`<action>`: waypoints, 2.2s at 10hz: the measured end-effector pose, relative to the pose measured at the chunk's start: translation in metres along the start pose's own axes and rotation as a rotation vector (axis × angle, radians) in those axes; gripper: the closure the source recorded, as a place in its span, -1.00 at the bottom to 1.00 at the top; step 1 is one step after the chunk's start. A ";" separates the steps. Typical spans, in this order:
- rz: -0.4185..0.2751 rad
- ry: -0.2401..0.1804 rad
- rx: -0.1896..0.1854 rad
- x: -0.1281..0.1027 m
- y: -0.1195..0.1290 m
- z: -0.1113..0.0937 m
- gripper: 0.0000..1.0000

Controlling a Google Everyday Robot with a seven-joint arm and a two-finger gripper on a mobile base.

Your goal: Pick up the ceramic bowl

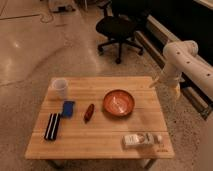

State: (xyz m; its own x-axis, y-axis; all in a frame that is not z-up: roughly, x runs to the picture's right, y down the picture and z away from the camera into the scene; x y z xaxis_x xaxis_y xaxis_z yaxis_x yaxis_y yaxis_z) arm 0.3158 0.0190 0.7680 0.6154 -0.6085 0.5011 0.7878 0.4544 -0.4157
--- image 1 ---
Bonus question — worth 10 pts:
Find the white carton box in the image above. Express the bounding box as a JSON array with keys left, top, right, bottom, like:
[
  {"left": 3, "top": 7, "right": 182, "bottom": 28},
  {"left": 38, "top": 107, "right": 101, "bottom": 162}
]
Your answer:
[{"left": 122, "top": 132, "right": 163, "bottom": 148}]

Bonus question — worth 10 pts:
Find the white plastic cup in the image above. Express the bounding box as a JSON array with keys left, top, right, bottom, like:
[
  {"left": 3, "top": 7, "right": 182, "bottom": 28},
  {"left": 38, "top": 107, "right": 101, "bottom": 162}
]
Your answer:
[{"left": 52, "top": 78, "right": 68, "bottom": 99}]

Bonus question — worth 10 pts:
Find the blue sponge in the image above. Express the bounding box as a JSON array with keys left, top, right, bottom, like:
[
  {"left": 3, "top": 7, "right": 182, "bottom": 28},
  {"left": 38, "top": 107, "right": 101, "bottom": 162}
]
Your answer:
[{"left": 62, "top": 101, "right": 74, "bottom": 117}]

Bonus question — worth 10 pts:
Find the floor cable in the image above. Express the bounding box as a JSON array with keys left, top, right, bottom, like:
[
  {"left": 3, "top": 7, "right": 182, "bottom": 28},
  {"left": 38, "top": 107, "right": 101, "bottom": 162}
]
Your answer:
[{"left": 0, "top": 0, "right": 54, "bottom": 24}]

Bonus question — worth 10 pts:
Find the white device on floor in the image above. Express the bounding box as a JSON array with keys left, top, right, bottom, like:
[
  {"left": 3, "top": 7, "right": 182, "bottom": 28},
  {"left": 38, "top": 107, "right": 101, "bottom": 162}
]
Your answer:
[{"left": 48, "top": 0, "right": 75, "bottom": 13}]

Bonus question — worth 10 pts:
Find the brown red oblong object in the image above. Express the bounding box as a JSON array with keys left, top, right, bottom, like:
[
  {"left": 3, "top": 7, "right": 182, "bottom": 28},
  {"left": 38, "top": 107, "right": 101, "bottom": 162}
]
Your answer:
[{"left": 84, "top": 104, "right": 95, "bottom": 122}]

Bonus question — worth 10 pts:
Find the black white striped box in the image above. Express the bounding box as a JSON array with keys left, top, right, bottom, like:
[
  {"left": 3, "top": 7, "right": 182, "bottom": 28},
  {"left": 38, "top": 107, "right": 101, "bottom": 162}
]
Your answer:
[{"left": 44, "top": 113, "right": 61, "bottom": 141}]

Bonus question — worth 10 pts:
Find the wooden table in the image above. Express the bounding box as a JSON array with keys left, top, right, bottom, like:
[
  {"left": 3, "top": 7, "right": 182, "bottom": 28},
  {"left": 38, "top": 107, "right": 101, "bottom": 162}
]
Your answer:
[{"left": 25, "top": 76, "right": 174, "bottom": 160}]

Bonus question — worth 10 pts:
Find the long white bench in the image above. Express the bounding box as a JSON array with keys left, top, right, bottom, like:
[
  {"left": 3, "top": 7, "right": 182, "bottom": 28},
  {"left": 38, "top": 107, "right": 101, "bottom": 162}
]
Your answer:
[{"left": 136, "top": 15, "right": 213, "bottom": 120}]

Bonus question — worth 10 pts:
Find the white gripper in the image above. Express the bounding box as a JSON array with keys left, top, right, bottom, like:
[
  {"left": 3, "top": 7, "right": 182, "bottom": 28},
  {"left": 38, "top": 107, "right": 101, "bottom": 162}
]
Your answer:
[{"left": 149, "top": 70, "right": 182, "bottom": 99}]

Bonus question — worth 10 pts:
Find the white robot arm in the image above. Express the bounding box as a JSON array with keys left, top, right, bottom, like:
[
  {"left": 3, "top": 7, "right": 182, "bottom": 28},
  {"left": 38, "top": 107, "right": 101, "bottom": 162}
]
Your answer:
[{"left": 150, "top": 40, "right": 213, "bottom": 101}]

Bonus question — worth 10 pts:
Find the orange ceramic bowl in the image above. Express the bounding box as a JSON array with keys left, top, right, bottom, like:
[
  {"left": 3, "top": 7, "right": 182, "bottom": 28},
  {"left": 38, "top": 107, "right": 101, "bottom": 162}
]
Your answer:
[{"left": 103, "top": 89, "right": 135, "bottom": 117}]

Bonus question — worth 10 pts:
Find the black office chair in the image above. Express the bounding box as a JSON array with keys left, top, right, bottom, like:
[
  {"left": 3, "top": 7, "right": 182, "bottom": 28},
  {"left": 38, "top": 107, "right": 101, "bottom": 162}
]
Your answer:
[{"left": 96, "top": 1, "right": 143, "bottom": 64}]

